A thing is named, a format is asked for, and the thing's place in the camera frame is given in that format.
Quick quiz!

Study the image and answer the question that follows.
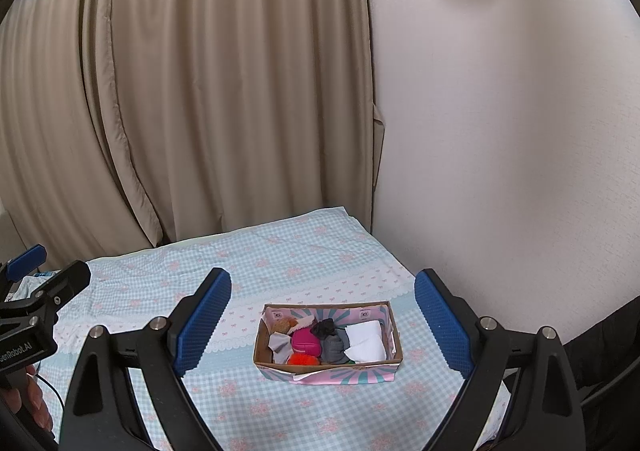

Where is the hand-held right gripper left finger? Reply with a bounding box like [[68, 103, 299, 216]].
[[62, 267, 233, 451]]

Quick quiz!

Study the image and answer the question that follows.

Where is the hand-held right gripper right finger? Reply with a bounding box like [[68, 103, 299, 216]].
[[414, 268, 587, 451]]

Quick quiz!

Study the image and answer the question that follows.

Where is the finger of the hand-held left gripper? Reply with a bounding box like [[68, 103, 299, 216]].
[[22, 259, 92, 319], [0, 244, 47, 293]]

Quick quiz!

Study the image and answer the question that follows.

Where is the white cloth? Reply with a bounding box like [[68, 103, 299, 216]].
[[345, 321, 389, 363]]

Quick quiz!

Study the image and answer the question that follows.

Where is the light grey cloth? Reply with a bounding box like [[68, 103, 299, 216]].
[[268, 333, 294, 365]]

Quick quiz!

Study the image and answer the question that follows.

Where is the magenta soft pouch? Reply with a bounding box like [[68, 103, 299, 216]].
[[292, 327, 324, 356]]

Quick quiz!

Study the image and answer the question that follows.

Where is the black sock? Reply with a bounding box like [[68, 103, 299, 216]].
[[310, 318, 339, 338]]

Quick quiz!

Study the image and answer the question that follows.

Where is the pink patterned cardboard box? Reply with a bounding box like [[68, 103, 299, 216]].
[[252, 300, 404, 387]]

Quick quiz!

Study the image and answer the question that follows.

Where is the person's left hand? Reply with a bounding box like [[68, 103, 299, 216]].
[[12, 363, 54, 435]]

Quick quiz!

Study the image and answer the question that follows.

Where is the grey sock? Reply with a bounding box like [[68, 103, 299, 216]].
[[320, 328, 351, 365]]

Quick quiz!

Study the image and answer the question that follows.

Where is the light blue checked bedsheet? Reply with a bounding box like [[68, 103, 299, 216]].
[[30, 205, 512, 451]]

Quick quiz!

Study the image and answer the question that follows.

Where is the black cloth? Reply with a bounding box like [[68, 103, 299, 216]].
[[562, 297, 640, 413]]

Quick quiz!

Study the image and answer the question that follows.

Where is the beige curtain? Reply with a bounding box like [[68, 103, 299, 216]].
[[0, 0, 387, 252]]

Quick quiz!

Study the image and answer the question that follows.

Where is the black cable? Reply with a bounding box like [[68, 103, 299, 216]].
[[34, 371, 68, 414]]

